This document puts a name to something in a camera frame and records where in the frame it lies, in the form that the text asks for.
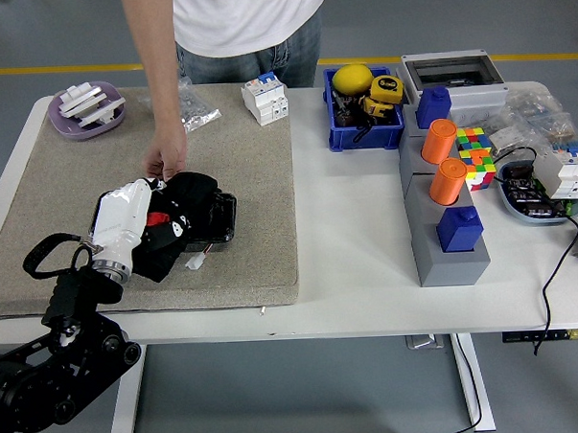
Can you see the blue plastic bin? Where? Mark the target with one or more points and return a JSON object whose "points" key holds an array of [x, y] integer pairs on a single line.
{"points": [[363, 138]]}

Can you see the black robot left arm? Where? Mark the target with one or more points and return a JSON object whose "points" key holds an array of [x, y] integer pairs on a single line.
{"points": [[67, 303]]}

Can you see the light blue dish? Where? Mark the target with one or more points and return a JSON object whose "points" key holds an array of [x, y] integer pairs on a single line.
{"points": [[512, 212]]}

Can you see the white plastic clip part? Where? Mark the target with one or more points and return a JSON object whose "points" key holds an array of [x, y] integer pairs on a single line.
{"points": [[81, 101], [101, 113]]}

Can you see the glossy black panel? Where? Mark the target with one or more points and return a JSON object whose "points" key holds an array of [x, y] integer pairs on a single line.
{"points": [[222, 219]]}

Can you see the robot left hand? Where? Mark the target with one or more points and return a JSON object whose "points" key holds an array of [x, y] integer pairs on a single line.
{"points": [[121, 216]]}

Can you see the blue block with knob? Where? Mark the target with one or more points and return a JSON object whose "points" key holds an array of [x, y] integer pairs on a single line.
{"points": [[432, 108], [459, 231]]}

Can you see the black table control panel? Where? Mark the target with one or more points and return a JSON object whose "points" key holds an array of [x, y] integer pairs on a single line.
{"points": [[516, 337]]}

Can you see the metal bracket under table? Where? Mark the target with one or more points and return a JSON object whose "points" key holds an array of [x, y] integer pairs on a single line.
{"points": [[425, 343]]}

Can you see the clear bag of screws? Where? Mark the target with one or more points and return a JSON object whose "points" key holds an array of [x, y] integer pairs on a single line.
{"points": [[199, 114]]}

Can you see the person's right hand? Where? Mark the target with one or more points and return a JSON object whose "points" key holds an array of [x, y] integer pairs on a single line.
{"points": [[170, 154]]}

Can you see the white circuit breaker blue switch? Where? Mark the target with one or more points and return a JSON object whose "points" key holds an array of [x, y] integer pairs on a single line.
{"points": [[266, 103], [564, 174]]}

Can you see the dark circuit board pile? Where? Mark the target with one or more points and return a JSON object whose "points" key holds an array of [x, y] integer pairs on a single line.
{"points": [[524, 195]]}

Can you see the orange cylinder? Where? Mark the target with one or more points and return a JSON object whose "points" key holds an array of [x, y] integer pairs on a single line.
{"points": [[447, 182], [438, 141]]}

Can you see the grey peg holder block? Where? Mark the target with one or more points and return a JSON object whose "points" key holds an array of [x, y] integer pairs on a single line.
{"points": [[446, 270]]}

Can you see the grey-brown mat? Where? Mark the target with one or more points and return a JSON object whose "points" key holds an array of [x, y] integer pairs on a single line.
{"points": [[250, 204]]}

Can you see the yellow ball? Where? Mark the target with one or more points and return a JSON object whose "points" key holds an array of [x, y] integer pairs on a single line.
{"points": [[353, 80]]}

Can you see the black rag with red print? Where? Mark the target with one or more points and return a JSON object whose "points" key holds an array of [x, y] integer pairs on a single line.
{"points": [[196, 187]]}

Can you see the dark hand tool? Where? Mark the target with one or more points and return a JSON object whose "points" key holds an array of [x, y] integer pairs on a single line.
{"points": [[346, 116]]}

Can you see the grey electrical enclosure box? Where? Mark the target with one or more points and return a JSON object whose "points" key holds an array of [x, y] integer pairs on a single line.
{"points": [[482, 96]]}

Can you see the clear bags of small parts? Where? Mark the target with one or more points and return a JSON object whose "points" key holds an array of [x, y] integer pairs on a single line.
{"points": [[535, 111]]}

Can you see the white terminal block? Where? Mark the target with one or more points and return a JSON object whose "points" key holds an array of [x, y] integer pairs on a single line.
{"points": [[505, 140]]}

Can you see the person's right forearm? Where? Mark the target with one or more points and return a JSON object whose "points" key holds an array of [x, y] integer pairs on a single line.
{"points": [[160, 78]]}

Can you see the yellow black tape measure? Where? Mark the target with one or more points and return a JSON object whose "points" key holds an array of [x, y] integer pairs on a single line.
{"points": [[377, 107]]}

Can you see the person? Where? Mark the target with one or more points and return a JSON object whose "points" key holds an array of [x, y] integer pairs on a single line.
{"points": [[242, 17]]}

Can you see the colourful puzzle cube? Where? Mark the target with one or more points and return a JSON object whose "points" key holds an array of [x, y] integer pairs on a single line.
{"points": [[480, 171], [474, 140]]}

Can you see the yellow round tape measure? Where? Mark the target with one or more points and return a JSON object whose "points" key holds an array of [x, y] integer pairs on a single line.
{"points": [[386, 86]]}

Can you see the purple dish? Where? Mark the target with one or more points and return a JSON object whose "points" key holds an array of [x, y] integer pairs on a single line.
{"points": [[90, 134]]}

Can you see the white table leg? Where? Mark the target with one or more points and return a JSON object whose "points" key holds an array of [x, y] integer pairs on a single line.
{"points": [[129, 415], [468, 387]]}

